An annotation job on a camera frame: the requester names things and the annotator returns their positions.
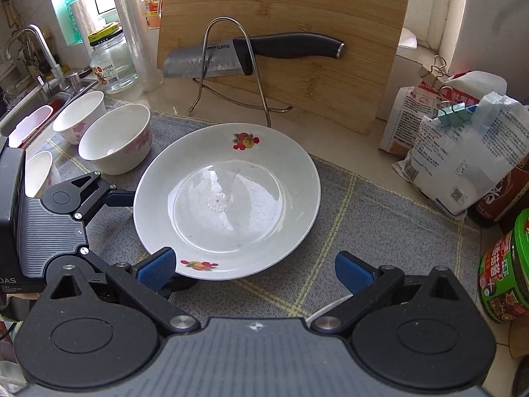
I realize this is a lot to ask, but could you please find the white bag with red print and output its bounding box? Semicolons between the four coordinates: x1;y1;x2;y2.
378;72;507;158

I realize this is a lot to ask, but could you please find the glass jar yellow lid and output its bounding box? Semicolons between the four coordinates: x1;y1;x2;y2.
88;25;139;94

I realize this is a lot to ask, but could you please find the green lidded jar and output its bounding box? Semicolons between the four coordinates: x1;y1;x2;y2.
478;209;529;324

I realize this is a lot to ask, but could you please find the steel sink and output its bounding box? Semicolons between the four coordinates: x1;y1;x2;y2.
0;78;98;150

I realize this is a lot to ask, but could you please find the white plastic bag roll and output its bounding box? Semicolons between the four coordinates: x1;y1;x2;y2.
71;0;102;46

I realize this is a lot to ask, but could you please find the steel santoku knife black handle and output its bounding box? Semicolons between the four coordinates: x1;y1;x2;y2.
162;32;346;79

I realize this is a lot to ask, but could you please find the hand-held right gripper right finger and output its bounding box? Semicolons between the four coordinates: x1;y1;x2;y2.
311;251;461;336

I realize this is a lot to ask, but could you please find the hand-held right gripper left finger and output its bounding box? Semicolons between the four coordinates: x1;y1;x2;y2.
50;247;201;336

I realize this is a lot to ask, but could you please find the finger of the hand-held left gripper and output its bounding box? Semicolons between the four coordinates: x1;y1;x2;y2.
71;171;135;223
80;245;197;297

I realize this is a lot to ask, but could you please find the white bag with blue print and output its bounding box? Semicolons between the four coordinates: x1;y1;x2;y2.
392;91;529;221

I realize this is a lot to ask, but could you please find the teal binder clip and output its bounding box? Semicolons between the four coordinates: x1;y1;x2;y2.
437;87;478;127

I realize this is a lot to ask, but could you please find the bamboo cutting board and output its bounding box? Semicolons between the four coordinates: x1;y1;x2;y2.
156;0;415;136

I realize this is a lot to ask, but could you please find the green dish soap bottle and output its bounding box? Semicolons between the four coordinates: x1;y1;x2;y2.
63;0;98;44

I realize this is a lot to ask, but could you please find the clear plastic wrap roll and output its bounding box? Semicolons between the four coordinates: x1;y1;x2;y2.
109;0;163;92

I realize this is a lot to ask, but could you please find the gold binder clip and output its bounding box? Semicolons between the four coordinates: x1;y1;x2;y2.
417;56;449;87

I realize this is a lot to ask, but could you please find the red and white basin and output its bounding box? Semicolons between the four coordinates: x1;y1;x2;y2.
8;105;54;150

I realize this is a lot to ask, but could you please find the steel wire rack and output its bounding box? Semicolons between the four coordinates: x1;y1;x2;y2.
189;17;294;129

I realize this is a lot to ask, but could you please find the white pink floral bowl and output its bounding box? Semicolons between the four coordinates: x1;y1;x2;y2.
78;104;151;175
25;151;62;198
52;90;107;145

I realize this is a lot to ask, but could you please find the dark soy sauce bottle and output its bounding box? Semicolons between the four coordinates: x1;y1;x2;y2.
469;165;529;228

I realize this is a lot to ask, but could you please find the steel faucet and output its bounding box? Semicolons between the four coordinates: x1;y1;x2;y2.
4;25;67;92

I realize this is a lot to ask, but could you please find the grey checked cloth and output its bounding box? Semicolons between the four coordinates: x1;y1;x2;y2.
25;110;497;323

